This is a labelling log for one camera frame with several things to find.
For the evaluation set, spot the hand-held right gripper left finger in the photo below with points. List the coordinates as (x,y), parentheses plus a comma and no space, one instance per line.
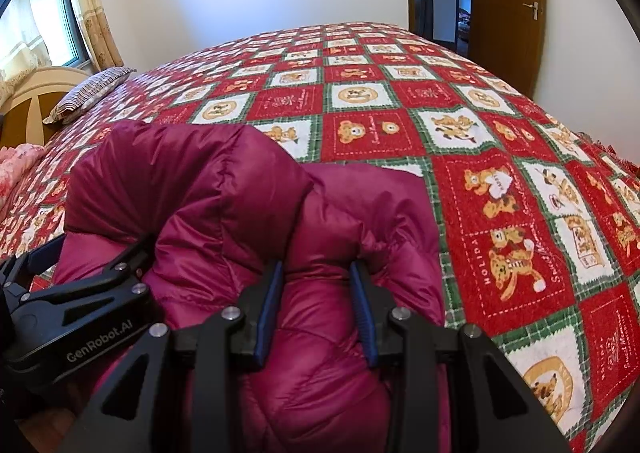
(267,318)

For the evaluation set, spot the pink floral pillow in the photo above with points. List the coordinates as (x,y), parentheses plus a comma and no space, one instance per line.
(17,173)

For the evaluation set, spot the window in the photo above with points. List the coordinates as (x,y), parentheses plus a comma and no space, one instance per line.
(57,18)

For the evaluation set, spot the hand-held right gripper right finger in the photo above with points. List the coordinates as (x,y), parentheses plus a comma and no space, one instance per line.
(362,318)

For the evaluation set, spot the striped pillow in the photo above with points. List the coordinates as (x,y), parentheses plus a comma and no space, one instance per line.
(90,93)

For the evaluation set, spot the yellow patterned curtain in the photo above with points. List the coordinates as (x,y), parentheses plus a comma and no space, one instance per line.
(95,8)

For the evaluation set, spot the cream wooden headboard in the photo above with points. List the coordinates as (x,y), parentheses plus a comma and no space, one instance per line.
(30,103)

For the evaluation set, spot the magenta puffer jacket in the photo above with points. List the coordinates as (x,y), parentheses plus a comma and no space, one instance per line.
(225,193)

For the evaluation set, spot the red checked printed bedspread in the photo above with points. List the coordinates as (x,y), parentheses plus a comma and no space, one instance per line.
(450,133)

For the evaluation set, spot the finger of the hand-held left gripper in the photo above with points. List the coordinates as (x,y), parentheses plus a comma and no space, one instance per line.
(45,254)
(115,278)

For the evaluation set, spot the brown wooden door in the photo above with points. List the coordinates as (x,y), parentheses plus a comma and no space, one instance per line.
(505,23)

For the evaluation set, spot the white lace curtain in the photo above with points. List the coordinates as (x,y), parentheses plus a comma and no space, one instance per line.
(17,38)

